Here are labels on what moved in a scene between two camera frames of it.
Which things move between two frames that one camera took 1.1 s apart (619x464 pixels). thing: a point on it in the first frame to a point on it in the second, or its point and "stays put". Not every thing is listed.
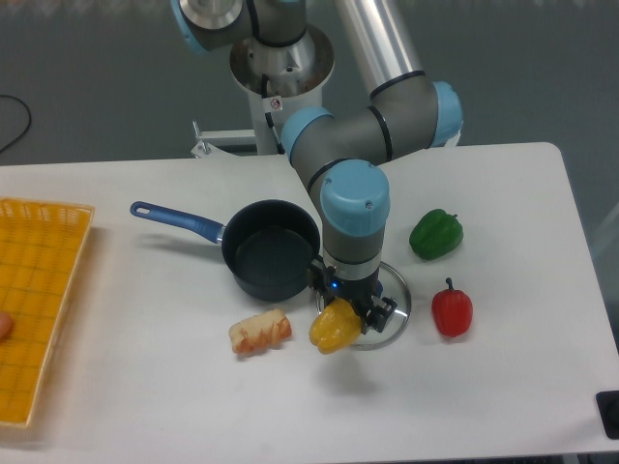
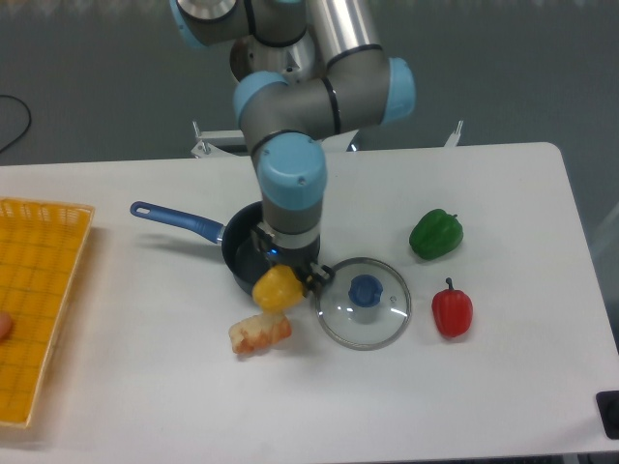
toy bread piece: [260, 333] stays put
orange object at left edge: [6, 326] stays put
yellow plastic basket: [42, 246] stays put
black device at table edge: [607, 405] stays put
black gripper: [360, 292] to [297, 258]
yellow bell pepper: [338, 326] to [278, 288]
